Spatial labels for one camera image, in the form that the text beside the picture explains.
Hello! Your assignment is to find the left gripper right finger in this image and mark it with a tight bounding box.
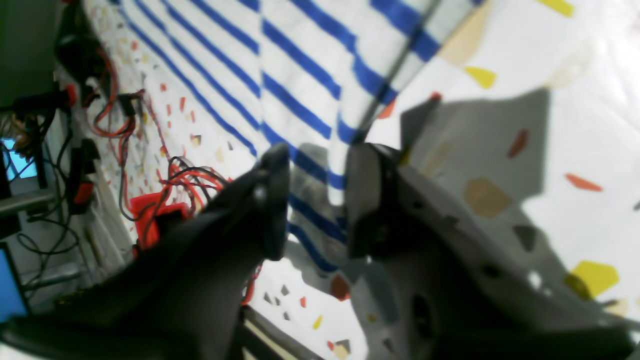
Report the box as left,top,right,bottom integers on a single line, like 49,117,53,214
346,143,639,360

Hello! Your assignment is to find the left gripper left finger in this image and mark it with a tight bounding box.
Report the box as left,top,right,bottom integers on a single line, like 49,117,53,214
1,143,290,360

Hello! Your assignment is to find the blue white striped t-shirt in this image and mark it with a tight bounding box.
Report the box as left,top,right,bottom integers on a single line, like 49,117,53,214
112,0,482,273

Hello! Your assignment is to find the red plastic part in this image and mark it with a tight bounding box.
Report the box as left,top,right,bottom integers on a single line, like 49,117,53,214
131,190,192,254

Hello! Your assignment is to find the red and black wire bundle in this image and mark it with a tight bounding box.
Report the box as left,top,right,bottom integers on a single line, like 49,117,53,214
82,45,263,306

